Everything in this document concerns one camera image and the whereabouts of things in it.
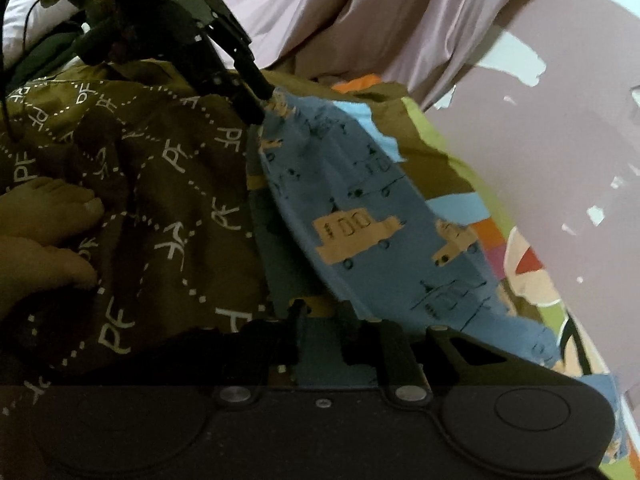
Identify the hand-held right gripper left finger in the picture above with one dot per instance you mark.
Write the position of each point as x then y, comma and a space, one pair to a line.
299, 332

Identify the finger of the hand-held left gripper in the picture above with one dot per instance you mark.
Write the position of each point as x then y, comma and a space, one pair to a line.
235, 92
245, 55

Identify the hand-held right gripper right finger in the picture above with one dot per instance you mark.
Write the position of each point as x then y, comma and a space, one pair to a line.
351, 335

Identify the blue vehicle print pants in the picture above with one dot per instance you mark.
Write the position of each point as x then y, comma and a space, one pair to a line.
350, 195

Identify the striped printed bed sheet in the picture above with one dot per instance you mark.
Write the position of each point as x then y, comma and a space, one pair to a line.
170, 170

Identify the white pillow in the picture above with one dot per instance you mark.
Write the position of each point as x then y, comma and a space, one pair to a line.
42, 15

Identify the pink curtain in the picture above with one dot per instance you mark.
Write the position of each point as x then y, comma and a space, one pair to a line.
380, 15

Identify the person's bare foot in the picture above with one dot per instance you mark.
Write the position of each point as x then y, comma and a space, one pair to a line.
45, 207
40, 270

